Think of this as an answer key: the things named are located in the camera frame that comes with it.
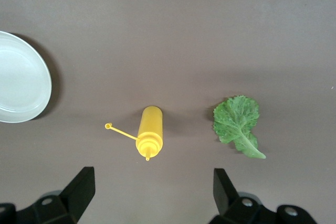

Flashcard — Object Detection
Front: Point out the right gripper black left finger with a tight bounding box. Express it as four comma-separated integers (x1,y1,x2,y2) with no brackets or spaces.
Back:
0,166,96,224

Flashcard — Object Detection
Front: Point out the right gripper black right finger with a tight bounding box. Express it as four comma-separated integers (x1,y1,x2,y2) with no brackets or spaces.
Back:
209,167,319,224

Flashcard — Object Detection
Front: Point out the green lettuce leaf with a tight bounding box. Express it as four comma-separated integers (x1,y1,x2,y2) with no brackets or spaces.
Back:
211,94,267,159

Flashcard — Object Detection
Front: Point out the yellow squeeze bottle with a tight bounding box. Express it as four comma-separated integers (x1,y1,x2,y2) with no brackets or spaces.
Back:
104,105,164,162

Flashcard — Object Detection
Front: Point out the beige round plate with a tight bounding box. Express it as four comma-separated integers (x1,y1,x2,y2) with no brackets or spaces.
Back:
0,30,53,124

